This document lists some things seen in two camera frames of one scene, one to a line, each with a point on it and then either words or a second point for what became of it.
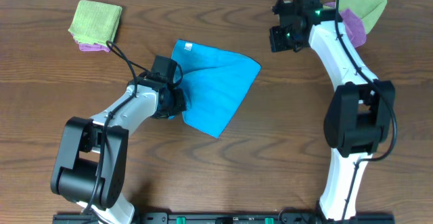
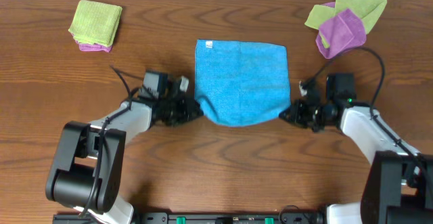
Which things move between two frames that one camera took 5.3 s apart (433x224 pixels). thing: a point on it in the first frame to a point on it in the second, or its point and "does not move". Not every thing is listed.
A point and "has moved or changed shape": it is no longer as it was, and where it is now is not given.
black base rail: [227, 218] does not move
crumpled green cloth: [367, 7] does not move
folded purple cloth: [93, 47] does not move
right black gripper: [279, 38] to [301, 112]
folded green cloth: [95, 22] does not move
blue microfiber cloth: [217, 83] has moved or changed shape
